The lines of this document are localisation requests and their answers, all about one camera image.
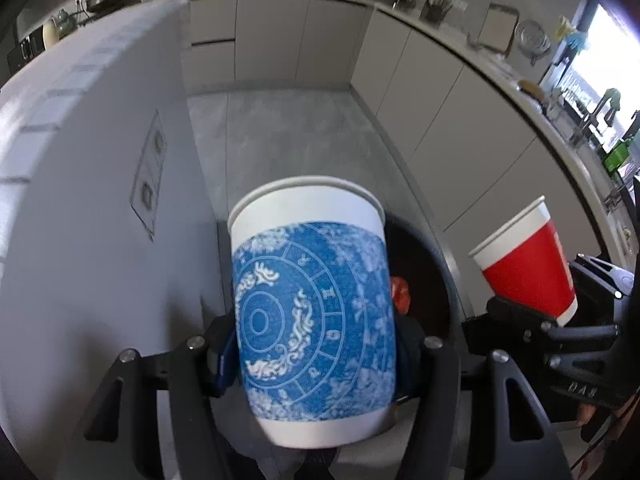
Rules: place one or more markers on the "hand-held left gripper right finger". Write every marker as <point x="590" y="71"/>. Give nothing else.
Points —
<point x="412" y="365"/>

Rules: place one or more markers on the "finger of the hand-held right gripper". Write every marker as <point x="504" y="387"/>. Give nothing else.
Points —
<point x="600" y="275"/>
<point x="530" y="327"/>

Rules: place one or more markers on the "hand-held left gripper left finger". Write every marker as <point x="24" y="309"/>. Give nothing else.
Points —
<point x="222" y="375"/>

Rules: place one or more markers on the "red paper cup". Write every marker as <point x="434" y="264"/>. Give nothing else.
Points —
<point x="525" y="270"/>

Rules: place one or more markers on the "red plastic bag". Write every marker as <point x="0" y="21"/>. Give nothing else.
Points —
<point x="400" y="292"/>

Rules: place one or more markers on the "black plastic bucket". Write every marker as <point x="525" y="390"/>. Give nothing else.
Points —
<point x="425" y="260"/>

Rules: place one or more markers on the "blue patterned paper cup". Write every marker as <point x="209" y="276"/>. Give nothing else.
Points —
<point x="310" y="310"/>

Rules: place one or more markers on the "person's right hand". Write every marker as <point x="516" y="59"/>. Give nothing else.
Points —
<point x="586" y="414"/>

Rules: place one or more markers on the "green bottle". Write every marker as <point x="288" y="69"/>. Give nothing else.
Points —
<point x="617" y="155"/>

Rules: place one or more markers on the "metal faucet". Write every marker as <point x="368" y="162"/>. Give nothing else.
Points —
<point x="585" y="125"/>

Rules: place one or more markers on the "green hanging cloth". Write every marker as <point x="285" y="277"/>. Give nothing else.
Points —
<point x="612" y="97"/>

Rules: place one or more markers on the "socket panel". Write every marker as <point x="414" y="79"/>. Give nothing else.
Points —
<point x="148" y="175"/>

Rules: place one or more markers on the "window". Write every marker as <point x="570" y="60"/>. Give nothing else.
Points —
<point x="605" y="55"/>

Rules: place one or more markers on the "white grid-patterned kitchen island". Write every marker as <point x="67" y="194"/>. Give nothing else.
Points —
<point x="75" y="210"/>

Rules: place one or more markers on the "blue rubber gloves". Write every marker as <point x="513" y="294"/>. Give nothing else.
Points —
<point x="576" y="40"/>

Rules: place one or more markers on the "yellow hanging cloth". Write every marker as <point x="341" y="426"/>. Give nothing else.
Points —
<point x="563" y="27"/>

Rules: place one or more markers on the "white cutting board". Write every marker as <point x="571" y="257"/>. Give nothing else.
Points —
<point x="496" y="27"/>

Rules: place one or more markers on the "dark cutlery holder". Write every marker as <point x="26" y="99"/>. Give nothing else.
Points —
<point x="435" y="11"/>

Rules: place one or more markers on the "beige base cabinets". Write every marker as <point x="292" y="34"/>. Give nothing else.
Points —
<point x="300" y="40"/>

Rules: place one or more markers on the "black microwave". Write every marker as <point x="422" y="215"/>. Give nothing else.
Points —
<point x="25" y="52"/>

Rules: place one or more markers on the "white jug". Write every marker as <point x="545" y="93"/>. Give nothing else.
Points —
<point x="50" y="35"/>

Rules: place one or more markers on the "grey teapot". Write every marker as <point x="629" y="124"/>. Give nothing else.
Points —
<point x="64" y="22"/>

